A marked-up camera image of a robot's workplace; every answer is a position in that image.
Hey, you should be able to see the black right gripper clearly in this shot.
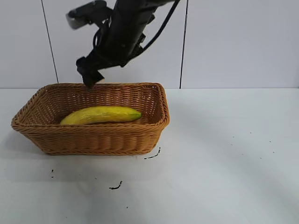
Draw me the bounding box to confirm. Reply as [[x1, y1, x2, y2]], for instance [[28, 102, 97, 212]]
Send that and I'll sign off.
[[75, 0, 157, 89]]

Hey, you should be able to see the yellow banana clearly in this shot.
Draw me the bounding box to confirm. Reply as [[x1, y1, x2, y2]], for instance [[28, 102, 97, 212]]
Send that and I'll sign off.
[[60, 105, 142, 126]]

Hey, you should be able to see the brown woven wicker basket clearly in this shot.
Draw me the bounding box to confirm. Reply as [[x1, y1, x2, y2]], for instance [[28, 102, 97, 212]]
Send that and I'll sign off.
[[11, 82, 171, 156]]

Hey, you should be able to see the thin black camera cable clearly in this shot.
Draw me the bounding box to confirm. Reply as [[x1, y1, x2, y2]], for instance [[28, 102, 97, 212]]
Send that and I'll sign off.
[[93, 18, 111, 51]]

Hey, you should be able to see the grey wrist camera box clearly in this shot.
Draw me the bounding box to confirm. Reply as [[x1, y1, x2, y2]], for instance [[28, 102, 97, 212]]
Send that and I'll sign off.
[[65, 0, 113, 30]]

